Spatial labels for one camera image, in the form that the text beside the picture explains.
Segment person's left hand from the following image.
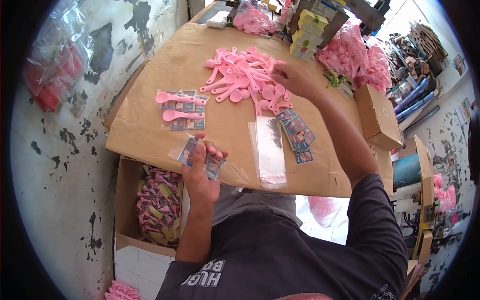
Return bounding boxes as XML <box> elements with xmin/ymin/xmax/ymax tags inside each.
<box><xmin>182</xmin><ymin>132</ymin><xmax>229</xmax><ymax>206</ymax></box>

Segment person's right hand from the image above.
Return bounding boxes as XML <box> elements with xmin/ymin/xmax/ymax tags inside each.
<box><xmin>271</xmin><ymin>62</ymin><xmax>324</xmax><ymax>101</ymax></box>

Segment person's left thumb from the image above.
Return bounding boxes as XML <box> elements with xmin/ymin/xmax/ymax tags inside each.
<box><xmin>193</xmin><ymin>138</ymin><xmax>208</xmax><ymax>167</ymax></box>

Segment person's left fingers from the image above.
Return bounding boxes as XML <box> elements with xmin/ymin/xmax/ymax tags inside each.
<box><xmin>206</xmin><ymin>145</ymin><xmax>229</xmax><ymax>161</ymax></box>

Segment person's right fingers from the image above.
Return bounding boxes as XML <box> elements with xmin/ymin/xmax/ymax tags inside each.
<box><xmin>271</xmin><ymin>63</ymin><xmax>298</xmax><ymax>88</ymax></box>

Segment clear bag with printed card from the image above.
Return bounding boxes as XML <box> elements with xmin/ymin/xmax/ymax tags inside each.
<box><xmin>168</xmin><ymin>136</ymin><xmax>227</xmax><ymax>182</ymax></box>

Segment packed pink spoon with card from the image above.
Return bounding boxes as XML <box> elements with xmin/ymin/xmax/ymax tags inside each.
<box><xmin>161</xmin><ymin>109</ymin><xmax>206</xmax><ymax>131</ymax></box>
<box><xmin>155</xmin><ymin>89</ymin><xmax>210</xmax><ymax>113</ymax></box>

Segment pile of loose pink spoons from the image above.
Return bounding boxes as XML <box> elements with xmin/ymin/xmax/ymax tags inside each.
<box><xmin>199</xmin><ymin>46</ymin><xmax>293</xmax><ymax>116</ymax></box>

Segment stack of yellow green boxes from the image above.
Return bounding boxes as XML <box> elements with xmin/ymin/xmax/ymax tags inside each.
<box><xmin>288</xmin><ymin>9</ymin><xmax>330</xmax><ymax>62</ymax></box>

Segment stack of clear plastic bags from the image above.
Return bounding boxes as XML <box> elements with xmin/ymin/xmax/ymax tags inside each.
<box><xmin>248</xmin><ymin>116</ymin><xmax>288</xmax><ymax>190</ymax></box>

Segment green and white small tool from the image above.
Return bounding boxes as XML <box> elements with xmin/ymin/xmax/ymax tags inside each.
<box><xmin>325</xmin><ymin>69</ymin><xmax>354</xmax><ymax>100</ymax></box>

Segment clear bag of pink spoons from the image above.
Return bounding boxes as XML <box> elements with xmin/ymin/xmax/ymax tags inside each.
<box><xmin>232</xmin><ymin>1</ymin><xmax>279</xmax><ymax>36</ymax></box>

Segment stack of printed blue cards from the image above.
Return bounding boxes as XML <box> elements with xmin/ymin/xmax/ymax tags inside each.
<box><xmin>275</xmin><ymin>108</ymin><xmax>317</xmax><ymax>165</ymax></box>

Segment person's legs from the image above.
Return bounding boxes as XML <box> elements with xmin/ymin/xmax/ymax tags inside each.
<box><xmin>212</xmin><ymin>185</ymin><xmax>304</xmax><ymax>228</ymax></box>

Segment heap of packed spoon packets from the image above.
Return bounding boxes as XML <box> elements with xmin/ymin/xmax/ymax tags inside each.
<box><xmin>135</xmin><ymin>166</ymin><xmax>184</xmax><ymax>247</ymax></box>

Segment large bags of pink spoons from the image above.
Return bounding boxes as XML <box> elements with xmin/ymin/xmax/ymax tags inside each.
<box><xmin>316</xmin><ymin>22</ymin><xmax>393</xmax><ymax>95</ymax></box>

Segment white plastic wad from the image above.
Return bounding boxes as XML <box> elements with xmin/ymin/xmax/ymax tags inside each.
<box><xmin>206</xmin><ymin>11</ymin><xmax>230</xmax><ymax>30</ymax></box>

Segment brown cardboard sheet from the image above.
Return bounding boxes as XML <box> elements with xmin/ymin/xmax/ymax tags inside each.
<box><xmin>106</xmin><ymin>22</ymin><xmax>394</xmax><ymax>198</ymax></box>

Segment open cardboard carton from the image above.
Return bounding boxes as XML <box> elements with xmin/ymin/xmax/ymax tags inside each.
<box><xmin>114</xmin><ymin>155</ymin><xmax>189</xmax><ymax>258</ymax></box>

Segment closed brown cardboard box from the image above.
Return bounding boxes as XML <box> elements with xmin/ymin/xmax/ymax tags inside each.
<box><xmin>354</xmin><ymin>84</ymin><xmax>404</xmax><ymax>151</ymax></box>

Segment pink bag under table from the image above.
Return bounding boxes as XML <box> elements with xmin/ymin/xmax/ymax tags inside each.
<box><xmin>307</xmin><ymin>196</ymin><xmax>350</xmax><ymax>228</ymax></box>

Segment person's body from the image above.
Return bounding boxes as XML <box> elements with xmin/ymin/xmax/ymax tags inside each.
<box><xmin>155</xmin><ymin>173</ymin><xmax>409</xmax><ymax>300</ymax></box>

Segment blue foil rolls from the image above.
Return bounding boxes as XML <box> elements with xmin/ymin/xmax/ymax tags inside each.
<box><xmin>394</xmin><ymin>78</ymin><xmax>440</xmax><ymax>124</ymax></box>

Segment blue drum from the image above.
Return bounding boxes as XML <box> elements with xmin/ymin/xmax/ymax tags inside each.
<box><xmin>392</xmin><ymin>151</ymin><xmax>423</xmax><ymax>189</ymax></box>

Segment pink packets pile on floor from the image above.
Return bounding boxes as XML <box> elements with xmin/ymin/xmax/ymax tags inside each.
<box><xmin>104</xmin><ymin>280</ymin><xmax>141</xmax><ymax>300</ymax></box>

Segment hanging clear and red bags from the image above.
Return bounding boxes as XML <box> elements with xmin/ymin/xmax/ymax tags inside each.
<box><xmin>23</xmin><ymin>0</ymin><xmax>95</xmax><ymax>114</ymax></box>

